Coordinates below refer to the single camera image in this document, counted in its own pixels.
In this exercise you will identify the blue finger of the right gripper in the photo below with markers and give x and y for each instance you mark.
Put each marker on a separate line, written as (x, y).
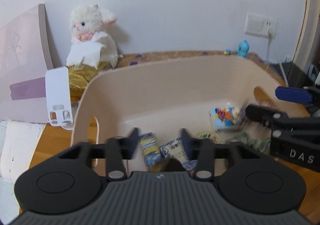
(267, 116)
(295, 95)

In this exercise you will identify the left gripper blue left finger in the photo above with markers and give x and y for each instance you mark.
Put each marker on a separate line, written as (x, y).
(130, 144)

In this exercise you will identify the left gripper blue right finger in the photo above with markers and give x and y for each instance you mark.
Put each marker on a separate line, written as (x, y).
(191, 145)

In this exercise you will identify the blue white porcelain tissue pack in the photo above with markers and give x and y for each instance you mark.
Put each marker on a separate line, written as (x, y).
(174, 149)

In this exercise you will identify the blue cartoon bear tissue pack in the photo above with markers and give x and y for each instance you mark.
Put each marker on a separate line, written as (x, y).
(225, 118)

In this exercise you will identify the round tin cartoon lid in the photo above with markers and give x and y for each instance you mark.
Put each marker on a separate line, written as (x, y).
(208, 135)

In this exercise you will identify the black box on right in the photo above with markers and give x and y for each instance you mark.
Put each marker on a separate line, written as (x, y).
(294, 75)

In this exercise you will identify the green patterned pouch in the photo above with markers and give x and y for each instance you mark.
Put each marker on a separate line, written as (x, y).
(260, 145)

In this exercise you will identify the starry night pattern pack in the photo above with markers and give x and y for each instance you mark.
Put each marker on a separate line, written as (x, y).
(151, 153)

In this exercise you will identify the beige plastic storage basket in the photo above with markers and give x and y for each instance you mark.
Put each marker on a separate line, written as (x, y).
(165, 96)

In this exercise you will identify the small blue toy figure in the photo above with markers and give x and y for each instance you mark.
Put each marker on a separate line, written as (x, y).
(243, 48)

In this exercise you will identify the white phone stand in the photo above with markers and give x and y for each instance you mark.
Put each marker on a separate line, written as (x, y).
(58, 98)

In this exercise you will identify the tiny yellow blue toy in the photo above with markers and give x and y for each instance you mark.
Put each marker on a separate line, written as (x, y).
(227, 52)

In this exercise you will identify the golden yellow bag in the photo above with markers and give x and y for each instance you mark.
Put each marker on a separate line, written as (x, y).
(81, 75)

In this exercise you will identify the white tissue paper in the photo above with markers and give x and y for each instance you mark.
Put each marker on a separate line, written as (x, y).
(87, 53)

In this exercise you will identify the white plush lamb toy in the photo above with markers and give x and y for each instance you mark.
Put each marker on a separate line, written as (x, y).
(89, 23)

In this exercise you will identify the white wall switch socket panel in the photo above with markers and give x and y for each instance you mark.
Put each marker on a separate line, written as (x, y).
(259, 25)

